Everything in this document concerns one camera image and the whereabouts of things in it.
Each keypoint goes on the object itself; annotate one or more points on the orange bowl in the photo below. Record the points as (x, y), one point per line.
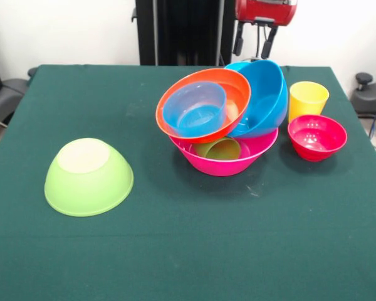
(236, 84)

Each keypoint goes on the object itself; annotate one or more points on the grey pedestal foot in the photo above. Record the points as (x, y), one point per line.
(3, 100)
(369, 97)

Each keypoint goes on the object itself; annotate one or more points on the large blue bowl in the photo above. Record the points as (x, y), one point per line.
(263, 103)

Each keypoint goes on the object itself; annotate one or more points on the small translucent blue bowl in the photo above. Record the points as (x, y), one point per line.
(194, 119)

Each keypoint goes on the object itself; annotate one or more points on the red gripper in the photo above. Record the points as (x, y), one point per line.
(266, 11)

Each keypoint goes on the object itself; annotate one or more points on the dark green table cloth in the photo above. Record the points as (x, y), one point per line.
(175, 251)

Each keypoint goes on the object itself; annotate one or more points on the yellow cup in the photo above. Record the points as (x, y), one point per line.
(307, 100)

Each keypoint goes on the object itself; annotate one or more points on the lime green bowl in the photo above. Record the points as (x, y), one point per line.
(87, 188)

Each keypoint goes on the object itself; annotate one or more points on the olive green cup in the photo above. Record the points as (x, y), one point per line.
(222, 150)

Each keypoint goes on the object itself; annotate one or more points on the small magenta bowl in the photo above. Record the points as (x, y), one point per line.
(316, 147)

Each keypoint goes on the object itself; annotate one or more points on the large pink bowl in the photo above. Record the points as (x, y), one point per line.
(219, 167)

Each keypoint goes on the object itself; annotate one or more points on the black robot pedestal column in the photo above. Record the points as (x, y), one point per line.
(181, 31)

